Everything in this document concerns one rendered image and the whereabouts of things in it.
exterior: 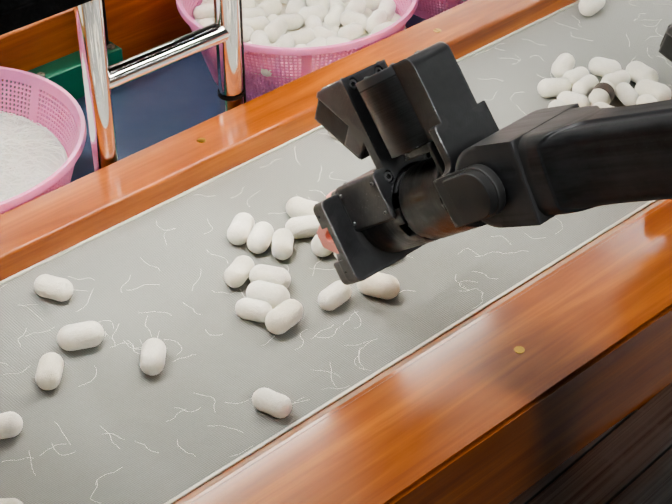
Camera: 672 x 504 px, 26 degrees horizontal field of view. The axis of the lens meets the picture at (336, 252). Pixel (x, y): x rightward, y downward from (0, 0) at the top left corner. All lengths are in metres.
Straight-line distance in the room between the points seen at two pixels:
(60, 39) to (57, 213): 0.37
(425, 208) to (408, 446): 0.18
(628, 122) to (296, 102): 0.61
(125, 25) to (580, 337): 0.72
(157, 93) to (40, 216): 0.37
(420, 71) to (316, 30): 0.63
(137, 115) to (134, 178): 0.27
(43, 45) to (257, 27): 0.23
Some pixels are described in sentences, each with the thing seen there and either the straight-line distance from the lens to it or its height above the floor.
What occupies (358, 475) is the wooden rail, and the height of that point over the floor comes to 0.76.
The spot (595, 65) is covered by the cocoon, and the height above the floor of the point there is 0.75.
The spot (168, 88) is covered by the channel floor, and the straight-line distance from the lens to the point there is 1.63.
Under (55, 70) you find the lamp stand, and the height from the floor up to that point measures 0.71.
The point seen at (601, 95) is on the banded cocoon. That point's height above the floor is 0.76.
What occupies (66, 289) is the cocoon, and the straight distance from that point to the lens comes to 1.23.
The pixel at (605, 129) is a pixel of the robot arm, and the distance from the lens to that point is 0.88.
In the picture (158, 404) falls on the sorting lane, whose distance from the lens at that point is 1.13.
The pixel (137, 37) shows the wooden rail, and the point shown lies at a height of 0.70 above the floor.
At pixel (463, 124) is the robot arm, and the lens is 0.98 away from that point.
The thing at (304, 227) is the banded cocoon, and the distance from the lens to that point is 1.27.
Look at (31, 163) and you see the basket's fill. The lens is 1.43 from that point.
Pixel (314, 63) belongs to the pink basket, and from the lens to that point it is 1.53.
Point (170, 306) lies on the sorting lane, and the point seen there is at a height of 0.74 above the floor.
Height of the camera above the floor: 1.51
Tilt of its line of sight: 38 degrees down
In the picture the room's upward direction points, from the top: straight up
